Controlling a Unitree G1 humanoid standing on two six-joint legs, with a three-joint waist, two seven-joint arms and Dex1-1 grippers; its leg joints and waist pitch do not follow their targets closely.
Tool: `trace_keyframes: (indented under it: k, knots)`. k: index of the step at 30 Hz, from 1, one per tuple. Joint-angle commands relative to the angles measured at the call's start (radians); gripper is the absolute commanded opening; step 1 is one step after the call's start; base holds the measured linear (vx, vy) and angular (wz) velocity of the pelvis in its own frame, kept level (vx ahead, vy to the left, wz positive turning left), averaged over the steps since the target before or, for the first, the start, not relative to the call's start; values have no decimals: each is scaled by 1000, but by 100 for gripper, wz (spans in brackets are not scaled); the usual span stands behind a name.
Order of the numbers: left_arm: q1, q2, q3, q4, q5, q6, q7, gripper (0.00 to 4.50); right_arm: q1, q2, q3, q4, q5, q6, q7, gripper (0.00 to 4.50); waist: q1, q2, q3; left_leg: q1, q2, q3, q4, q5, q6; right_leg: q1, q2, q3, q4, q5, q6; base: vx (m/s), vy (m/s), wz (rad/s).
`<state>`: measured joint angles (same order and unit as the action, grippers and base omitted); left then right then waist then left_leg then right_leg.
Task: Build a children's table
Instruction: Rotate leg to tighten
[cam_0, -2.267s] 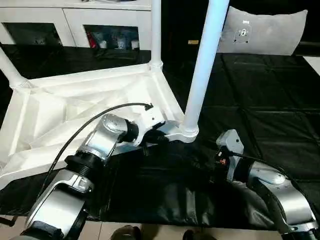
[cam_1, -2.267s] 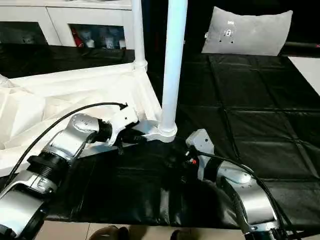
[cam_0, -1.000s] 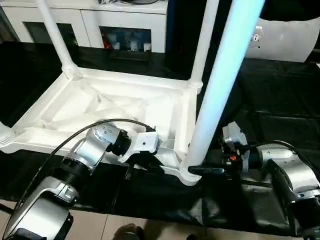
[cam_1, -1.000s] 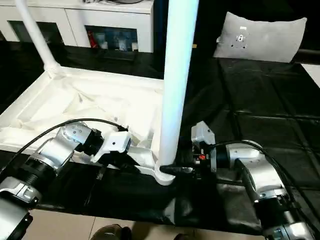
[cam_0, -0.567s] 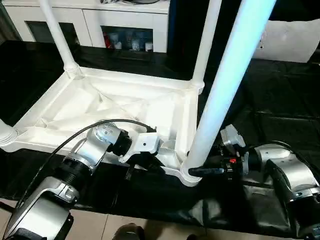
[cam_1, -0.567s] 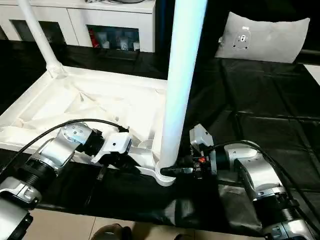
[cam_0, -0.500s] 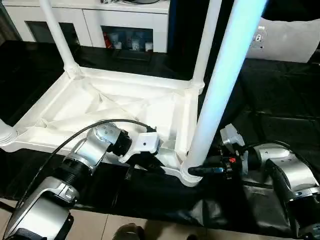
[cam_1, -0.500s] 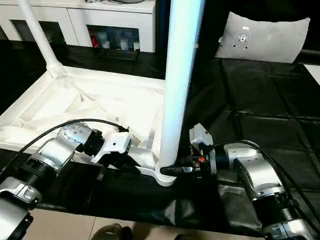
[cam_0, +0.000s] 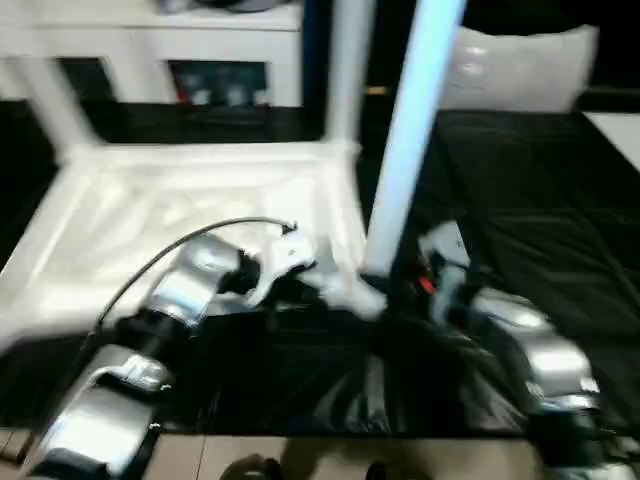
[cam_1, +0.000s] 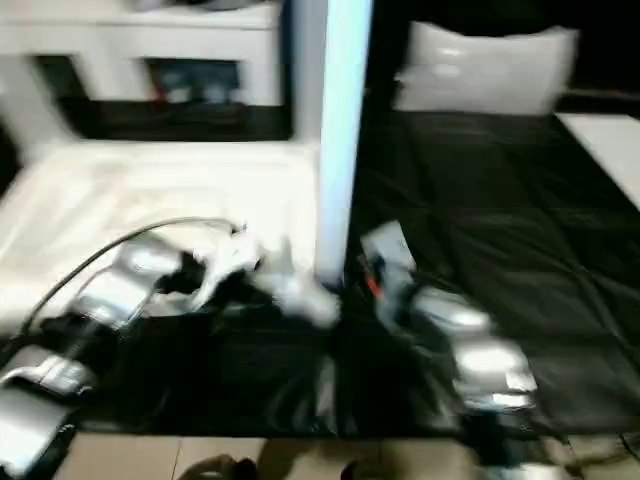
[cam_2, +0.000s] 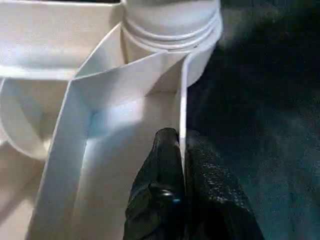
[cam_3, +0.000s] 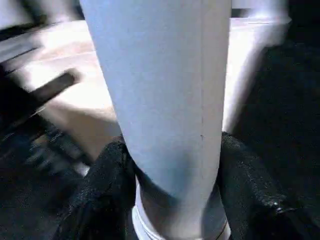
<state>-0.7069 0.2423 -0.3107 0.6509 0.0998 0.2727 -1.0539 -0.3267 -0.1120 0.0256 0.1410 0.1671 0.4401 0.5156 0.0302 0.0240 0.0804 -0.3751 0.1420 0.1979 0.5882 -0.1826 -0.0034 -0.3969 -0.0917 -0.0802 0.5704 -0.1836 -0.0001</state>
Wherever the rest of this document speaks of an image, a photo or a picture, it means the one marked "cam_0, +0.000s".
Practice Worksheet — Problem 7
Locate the black sofa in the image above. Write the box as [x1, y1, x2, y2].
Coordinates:
[302, 0, 640, 116]

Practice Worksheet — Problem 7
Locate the dark clutter pile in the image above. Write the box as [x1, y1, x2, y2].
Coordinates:
[156, 0, 197, 17]

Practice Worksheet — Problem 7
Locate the grey cushion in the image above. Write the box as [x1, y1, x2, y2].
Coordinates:
[443, 23, 602, 115]

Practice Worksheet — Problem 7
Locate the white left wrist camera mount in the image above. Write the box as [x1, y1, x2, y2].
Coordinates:
[246, 231, 320, 310]

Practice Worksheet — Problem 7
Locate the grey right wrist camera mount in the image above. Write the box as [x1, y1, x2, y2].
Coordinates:
[416, 221, 475, 325]

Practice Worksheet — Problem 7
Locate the grey helmet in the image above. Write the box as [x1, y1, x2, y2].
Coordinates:
[198, 0, 282, 14]

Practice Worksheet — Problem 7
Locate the white plastic table top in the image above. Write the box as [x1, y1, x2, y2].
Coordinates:
[0, 138, 390, 347]

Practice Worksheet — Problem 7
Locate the white flat board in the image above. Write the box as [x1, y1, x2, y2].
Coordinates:
[583, 111, 640, 175]

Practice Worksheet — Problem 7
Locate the white cabinet with glass doors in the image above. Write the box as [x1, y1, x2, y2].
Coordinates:
[0, 0, 307, 110]

